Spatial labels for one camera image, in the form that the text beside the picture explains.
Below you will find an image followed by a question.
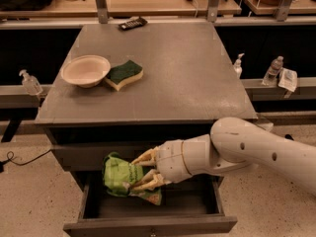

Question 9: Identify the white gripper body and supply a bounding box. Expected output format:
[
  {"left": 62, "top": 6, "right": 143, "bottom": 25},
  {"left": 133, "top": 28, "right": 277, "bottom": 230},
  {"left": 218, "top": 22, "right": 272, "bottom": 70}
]
[{"left": 156, "top": 140, "right": 192, "bottom": 183}]

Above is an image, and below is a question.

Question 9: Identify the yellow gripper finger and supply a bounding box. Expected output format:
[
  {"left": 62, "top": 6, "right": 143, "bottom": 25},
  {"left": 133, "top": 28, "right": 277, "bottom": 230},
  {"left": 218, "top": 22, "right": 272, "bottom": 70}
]
[
  {"left": 130, "top": 169, "right": 170, "bottom": 192},
  {"left": 132, "top": 147, "right": 158, "bottom": 166}
]

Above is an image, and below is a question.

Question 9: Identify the green rice chip bag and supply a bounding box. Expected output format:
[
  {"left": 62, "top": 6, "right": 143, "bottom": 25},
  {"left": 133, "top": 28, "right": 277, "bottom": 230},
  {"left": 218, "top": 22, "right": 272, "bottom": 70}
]
[{"left": 102, "top": 152, "right": 162, "bottom": 205}]

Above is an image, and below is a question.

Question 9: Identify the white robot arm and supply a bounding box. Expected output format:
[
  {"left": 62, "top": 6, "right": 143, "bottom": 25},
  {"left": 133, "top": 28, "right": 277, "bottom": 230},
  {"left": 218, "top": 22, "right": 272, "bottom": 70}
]
[{"left": 133, "top": 118, "right": 316, "bottom": 195}]

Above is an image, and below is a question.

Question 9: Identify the open middle drawer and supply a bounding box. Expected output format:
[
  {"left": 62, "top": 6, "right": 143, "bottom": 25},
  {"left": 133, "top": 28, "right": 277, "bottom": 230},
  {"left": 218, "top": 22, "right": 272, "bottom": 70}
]
[{"left": 63, "top": 172, "right": 237, "bottom": 237}]

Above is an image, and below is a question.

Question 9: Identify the closed top drawer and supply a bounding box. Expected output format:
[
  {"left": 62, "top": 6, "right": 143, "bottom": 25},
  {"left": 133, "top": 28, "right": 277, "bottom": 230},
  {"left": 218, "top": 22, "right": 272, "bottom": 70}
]
[{"left": 50, "top": 139, "right": 246, "bottom": 173}]

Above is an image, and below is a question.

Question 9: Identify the grey drawer cabinet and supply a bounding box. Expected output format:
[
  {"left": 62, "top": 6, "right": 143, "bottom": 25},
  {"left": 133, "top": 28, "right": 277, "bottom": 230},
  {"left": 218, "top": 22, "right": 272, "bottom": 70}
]
[{"left": 34, "top": 21, "right": 259, "bottom": 237}]

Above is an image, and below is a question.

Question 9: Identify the green yellow sponge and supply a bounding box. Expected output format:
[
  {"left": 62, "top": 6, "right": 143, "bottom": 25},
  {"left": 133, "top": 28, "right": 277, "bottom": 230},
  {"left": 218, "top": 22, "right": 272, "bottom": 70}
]
[{"left": 105, "top": 60, "right": 143, "bottom": 91}]

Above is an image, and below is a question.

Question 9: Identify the white paper bowl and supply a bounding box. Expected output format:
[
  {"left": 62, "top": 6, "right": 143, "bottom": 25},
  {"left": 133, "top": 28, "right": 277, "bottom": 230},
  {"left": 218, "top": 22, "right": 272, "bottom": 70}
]
[{"left": 61, "top": 55, "right": 111, "bottom": 88}]

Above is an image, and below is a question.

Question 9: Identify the white pump bottle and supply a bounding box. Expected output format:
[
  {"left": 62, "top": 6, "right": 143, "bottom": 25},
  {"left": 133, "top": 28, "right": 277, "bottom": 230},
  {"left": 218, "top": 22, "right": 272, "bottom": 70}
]
[{"left": 233, "top": 53, "right": 244, "bottom": 78}]

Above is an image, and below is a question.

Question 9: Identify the black stand leg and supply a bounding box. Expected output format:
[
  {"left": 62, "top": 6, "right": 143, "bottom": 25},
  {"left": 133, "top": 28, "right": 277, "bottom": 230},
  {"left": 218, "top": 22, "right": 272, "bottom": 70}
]
[{"left": 285, "top": 134, "right": 294, "bottom": 140}]

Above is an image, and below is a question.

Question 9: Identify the clear plastic water bottle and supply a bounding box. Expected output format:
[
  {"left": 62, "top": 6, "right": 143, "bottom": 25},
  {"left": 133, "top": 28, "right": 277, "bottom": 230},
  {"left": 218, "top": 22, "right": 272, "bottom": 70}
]
[{"left": 262, "top": 56, "right": 283, "bottom": 86}]

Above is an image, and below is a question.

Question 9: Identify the black remote control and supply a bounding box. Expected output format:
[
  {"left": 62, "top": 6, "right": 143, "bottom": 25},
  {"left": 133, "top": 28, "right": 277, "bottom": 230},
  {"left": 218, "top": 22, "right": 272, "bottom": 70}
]
[{"left": 118, "top": 17, "right": 147, "bottom": 31}]

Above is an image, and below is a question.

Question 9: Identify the clear sanitizer pump bottle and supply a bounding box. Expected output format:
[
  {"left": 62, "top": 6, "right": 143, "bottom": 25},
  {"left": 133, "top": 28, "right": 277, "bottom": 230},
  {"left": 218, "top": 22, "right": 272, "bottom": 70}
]
[{"left": 19, "top": 69, "right": 43, "bottom": 96}]

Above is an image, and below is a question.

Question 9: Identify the white paper packet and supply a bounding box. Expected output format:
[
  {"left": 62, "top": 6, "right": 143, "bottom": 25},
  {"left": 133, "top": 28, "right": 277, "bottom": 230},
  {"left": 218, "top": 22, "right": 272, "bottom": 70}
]
[{"left": 278, "top": 68, "right": 297, "bottom": 93}]

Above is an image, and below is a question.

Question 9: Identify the black floor cable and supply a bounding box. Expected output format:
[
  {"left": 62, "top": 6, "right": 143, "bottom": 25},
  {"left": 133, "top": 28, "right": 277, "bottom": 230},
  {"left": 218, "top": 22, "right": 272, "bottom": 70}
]
[{"left": 0, "top": 148, "right": 53, "bottom": 174}]

